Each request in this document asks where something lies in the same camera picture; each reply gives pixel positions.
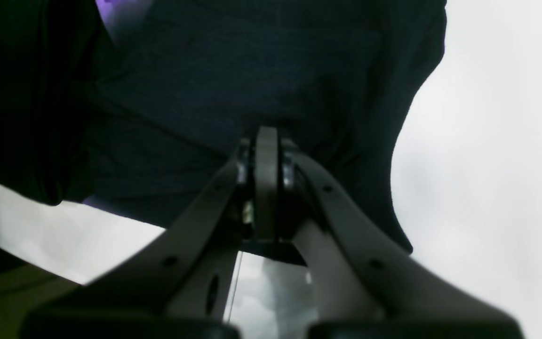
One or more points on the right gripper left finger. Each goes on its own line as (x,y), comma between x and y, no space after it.
(177,286)

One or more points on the black T-shirt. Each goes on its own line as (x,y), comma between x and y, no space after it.
(133,105)

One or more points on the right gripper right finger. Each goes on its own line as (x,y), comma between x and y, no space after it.
(365,286)

